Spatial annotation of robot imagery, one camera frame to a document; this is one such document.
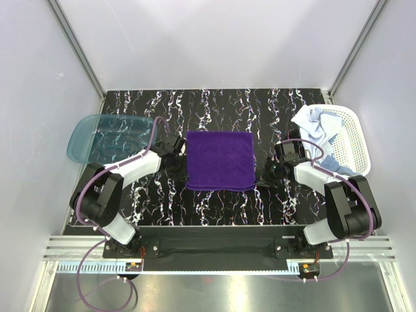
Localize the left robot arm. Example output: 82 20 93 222
70 134 187 257

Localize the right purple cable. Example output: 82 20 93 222
268 138 380 283

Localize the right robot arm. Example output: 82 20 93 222
259 138 382 258

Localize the purple towel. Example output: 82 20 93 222
186 131 255 192

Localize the right aluminium corner post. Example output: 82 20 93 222
328 0 389 99

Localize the aluminium rail frame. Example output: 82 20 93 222
31 236 415 311

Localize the aluminium corner post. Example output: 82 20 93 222
46 0 106 100
328 0 389 99

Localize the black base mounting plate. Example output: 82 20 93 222
103 226 333 274

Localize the left connector board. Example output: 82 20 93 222
125 262 143 272

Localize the light blue towel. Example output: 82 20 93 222
291 105 363 178

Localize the teal translucent tray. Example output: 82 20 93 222
66 114 157 164

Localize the right connector board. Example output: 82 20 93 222
300 262 320 275

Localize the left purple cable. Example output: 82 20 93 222
74 116 170 311

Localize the left aluminium corner post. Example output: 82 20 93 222
46 0 106 100

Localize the connector board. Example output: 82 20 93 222
300 262 320 275
125 262 143 272

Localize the white plastic basket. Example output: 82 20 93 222
298 104 372 179

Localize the purple cable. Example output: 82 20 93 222
74 116 170 311
268 138 380 283

